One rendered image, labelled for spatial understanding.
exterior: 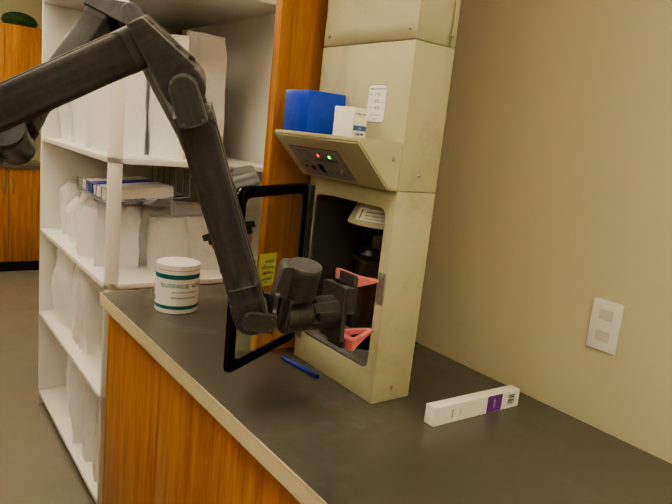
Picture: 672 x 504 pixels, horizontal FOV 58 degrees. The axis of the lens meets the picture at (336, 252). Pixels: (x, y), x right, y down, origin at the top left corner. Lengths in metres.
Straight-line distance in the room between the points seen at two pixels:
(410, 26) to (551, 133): 0.47
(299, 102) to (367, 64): 0.17
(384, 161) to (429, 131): 0.13
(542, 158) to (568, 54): 0.24
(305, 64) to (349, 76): 0.17
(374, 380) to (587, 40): 0.90
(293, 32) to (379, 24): 0.26
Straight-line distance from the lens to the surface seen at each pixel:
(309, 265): 1.00
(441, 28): 1.32
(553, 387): 1.58
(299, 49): 1.53
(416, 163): 1.28
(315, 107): 1.35
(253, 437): 1.20
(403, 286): 1.32
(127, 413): 2.01
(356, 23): 1.42
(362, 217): 1.37
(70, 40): 1.53
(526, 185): 1.58
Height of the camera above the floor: 1.51
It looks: 11 degrees down
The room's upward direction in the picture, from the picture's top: 6 degrees clockwise
